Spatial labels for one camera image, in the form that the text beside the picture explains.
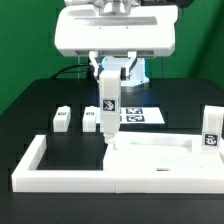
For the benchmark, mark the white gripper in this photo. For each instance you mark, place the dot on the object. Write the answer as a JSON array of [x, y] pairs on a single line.
[[146, 31]]

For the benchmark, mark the white desk top tray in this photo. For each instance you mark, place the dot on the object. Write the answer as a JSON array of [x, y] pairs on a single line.
[[138, 151]]

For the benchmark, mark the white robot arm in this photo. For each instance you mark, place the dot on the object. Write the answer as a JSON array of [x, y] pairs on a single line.
[[123, 7]]

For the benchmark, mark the marker tag plate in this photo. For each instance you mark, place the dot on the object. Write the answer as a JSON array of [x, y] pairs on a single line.
[[135, 115]]

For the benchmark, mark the white U-shaped fence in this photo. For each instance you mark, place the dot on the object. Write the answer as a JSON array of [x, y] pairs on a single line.
[[27, 177]]

